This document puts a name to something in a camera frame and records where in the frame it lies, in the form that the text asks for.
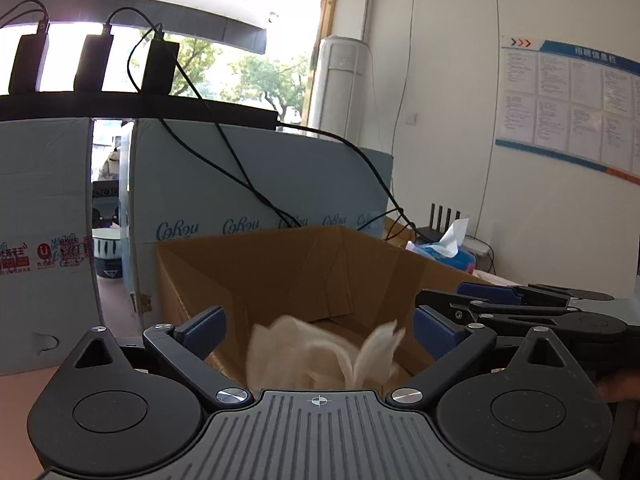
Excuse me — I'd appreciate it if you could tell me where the blue tissue pack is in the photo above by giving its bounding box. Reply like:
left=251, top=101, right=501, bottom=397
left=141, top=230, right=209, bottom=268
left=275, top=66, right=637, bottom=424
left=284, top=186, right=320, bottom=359
left=406, top=219, right=476, bottom=274

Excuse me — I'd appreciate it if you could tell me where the black wifi router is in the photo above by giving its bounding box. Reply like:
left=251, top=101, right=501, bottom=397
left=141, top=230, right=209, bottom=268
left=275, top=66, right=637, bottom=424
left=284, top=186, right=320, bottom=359
left=416, top=203, right=461, bottom=243

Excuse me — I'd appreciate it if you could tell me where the striped ceramic bowl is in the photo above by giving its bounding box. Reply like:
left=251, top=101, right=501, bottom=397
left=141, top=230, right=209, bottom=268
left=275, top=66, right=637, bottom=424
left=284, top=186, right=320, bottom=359
left=92, top=228, right=122, bottom=280

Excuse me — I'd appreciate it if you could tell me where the open brown cardboard box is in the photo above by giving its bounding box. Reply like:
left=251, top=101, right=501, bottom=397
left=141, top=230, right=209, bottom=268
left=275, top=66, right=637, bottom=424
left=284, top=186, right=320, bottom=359
left=156, top=226, right=472, bottom=384

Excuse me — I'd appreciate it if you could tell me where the large light blue carton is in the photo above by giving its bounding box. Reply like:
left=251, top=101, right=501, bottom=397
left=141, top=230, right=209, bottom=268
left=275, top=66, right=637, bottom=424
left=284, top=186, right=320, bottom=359
left=0, top=118, right=102, bottom=375

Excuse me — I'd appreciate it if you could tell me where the white floor air conditioner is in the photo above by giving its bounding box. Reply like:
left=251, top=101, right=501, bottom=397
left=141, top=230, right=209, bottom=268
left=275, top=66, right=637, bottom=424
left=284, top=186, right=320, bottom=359
left=307, top=36, right=371, bottom=144

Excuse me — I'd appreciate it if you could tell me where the black charger device right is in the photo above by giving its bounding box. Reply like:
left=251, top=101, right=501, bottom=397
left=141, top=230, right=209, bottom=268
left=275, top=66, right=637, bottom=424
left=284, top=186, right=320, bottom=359
left=141, top=34, right=180, bottom=96

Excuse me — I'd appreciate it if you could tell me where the black charger device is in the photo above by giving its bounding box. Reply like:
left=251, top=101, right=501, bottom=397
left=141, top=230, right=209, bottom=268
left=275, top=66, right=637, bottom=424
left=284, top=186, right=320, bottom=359
left=8, top=18, right=49, bottom=96
left=141, top=34, right=180, bottom=96
left=74, top=24, right=114, bottom=92

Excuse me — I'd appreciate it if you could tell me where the black charger device middle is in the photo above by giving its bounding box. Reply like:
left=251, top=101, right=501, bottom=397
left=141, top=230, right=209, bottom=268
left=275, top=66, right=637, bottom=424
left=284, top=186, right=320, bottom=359
left=74, top=24, right=114, bottom=92

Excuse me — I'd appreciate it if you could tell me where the black charger device left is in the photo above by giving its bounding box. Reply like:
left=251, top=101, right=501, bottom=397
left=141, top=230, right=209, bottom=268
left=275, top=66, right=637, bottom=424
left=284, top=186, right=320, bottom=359
left=8, top=18, right=49, bottom=96

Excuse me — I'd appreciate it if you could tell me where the black hanging cable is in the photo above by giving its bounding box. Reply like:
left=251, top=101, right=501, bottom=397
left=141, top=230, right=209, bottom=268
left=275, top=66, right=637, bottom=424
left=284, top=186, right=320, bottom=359
left=126, top=6, right=432, bottom=241

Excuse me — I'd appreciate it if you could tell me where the blue wall notice board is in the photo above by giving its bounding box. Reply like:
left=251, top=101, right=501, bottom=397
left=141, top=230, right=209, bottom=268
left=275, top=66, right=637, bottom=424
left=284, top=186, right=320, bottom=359
left=495, top=36, right=639, bottom=184

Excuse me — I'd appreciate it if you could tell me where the black shelf rail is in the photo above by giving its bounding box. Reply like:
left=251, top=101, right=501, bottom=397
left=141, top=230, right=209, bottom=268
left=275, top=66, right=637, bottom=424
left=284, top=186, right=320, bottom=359
left=0, top=91, right=278, bottom=130

